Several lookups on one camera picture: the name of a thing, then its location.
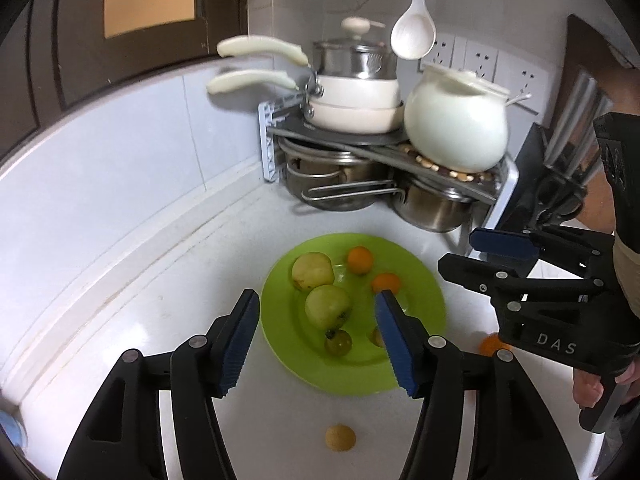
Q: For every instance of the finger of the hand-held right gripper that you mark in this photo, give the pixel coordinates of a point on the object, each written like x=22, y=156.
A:
x=500, y=244
x=475, y=274

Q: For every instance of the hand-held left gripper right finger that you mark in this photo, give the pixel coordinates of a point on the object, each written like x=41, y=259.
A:
x=400, y=347

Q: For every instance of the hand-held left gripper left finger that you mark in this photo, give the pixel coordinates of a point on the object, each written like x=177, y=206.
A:
x=240, y=342

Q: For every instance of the green plate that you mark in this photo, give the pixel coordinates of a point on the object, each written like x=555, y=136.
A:
x=415, y=355

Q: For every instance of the brown longan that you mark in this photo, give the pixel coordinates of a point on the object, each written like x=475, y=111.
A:
x=340, y=437
x=378, y=336

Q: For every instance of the orange mandarin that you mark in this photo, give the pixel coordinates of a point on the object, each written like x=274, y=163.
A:
x=491, y=344
x=386, y=282
x=360, y=259

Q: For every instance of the small green tomato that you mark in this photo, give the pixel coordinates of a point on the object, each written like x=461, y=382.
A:
x=338, y=342

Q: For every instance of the green apple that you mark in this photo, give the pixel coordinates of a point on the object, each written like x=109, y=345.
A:
x=327, y=306
x=312, y=270

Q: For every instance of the person's right forearm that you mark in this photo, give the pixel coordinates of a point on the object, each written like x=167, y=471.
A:
x=620, y=87

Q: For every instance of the person's right hand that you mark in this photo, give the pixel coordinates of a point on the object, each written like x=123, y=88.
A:
x=587, y=389

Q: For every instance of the black kitchen scissors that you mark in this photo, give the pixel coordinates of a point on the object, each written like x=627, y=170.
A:
x=555, y=207

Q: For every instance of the black knife block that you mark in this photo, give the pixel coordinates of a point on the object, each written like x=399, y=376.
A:
x=525, y=180

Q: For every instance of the wooden bead trivet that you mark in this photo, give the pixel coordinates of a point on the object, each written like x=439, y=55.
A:
x=452, y=172

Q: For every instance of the white ceramic pot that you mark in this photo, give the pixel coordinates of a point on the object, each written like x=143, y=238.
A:
x=450, y=120

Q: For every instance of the grey and white pot rack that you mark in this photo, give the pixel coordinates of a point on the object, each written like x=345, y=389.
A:
x=340, y=139

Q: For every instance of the brown wooden cutting board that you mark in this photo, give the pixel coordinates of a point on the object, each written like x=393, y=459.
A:
x=585, y=45

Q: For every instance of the white ladle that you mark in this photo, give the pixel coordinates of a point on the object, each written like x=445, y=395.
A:
x=412, y=35

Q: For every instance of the steel pot with lid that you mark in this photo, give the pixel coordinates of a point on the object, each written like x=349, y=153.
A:
x=350, y=62

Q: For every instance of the brown framed window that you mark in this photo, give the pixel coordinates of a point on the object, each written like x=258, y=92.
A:
x=55, y=35

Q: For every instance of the white wall outlet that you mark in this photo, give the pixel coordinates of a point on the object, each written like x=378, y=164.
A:
x=525, y=77
x=480, y=57
x=445, y=51

